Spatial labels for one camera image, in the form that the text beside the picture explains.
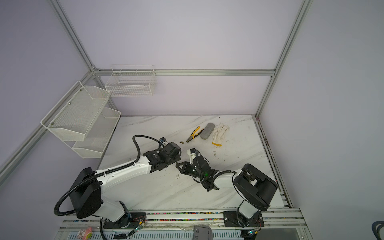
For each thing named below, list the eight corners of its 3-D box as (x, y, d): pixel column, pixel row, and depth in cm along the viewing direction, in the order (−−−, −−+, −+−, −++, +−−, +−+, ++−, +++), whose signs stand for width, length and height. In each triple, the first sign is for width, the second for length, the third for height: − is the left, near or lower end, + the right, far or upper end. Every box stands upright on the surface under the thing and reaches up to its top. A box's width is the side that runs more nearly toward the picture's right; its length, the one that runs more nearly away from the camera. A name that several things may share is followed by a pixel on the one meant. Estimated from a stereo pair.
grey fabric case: (199, 137, 109) (199, 135, 107) (208, 123, 118) (208, 121, 116) (206, 140, 107) (207, 138, 105) (215, 126, 116) (215, 124, 114)
